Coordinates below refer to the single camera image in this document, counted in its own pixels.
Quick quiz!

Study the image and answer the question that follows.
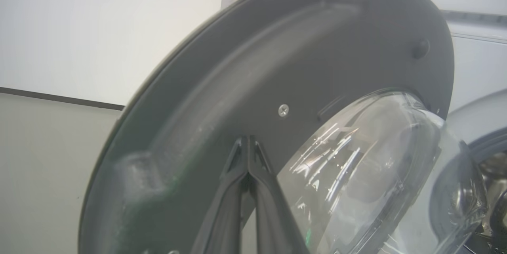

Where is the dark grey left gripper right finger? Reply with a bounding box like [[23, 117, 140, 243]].
[[249, 135, 310, 254]]

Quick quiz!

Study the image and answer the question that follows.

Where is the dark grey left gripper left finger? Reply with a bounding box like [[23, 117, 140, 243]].
[[190, 135, 251, 254]]

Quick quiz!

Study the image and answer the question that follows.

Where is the round black glass washer door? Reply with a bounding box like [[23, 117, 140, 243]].
[[78, 0, 488, 254]]

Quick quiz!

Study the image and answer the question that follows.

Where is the steel washer drum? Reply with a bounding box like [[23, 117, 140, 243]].
[[473, 151, 507, 254]]

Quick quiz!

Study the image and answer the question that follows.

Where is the white front-load washing machine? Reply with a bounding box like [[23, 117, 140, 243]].
[[430, 0, 507, 254]]

